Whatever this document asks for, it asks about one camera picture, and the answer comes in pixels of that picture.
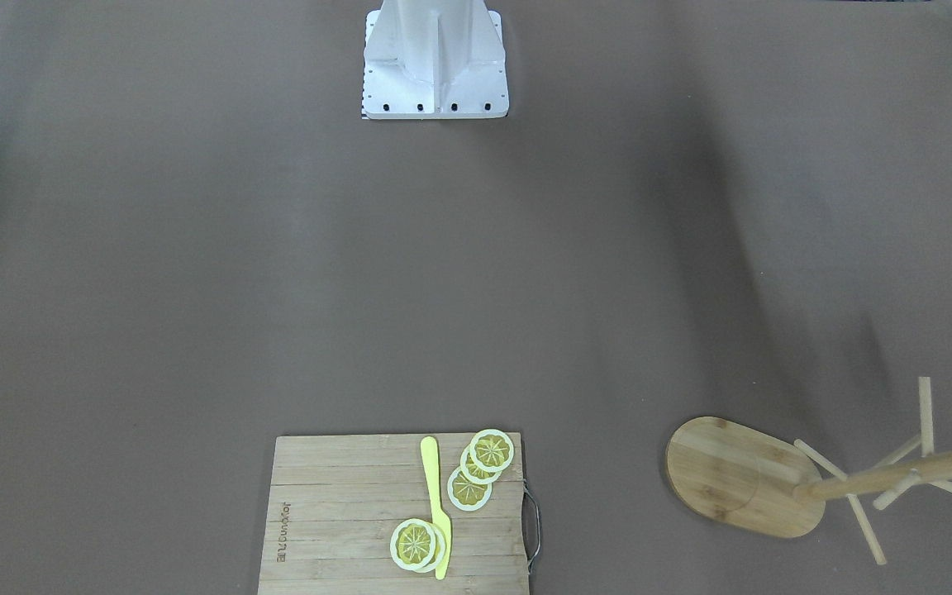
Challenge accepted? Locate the wooden cup storage rack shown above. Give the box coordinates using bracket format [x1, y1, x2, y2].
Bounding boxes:
[664, 376, 952, 565]

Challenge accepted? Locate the middle lemon slice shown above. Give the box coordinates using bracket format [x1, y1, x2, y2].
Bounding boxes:
[459, 447, 502, 485]

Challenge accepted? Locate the yellow plastic knife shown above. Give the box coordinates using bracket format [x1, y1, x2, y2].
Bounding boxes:
[420, 436, 453, 581]

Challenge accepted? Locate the bamboo cutting board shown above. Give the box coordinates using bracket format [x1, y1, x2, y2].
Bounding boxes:
[257, 430, 536, 594]

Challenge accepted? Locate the hidden back lemon slice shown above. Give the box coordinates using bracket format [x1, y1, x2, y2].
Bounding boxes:
[415, 523, 447, 574]

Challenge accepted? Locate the top lemon slice pair front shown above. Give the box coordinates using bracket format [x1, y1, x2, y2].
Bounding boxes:
[389, 517, 443, 574]

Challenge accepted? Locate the lemon slice near handle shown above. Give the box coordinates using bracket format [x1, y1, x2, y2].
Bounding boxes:
[468, 429, 516, 474]

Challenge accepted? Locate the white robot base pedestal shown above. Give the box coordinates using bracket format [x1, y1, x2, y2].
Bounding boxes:
[360, 1, 510, 120]

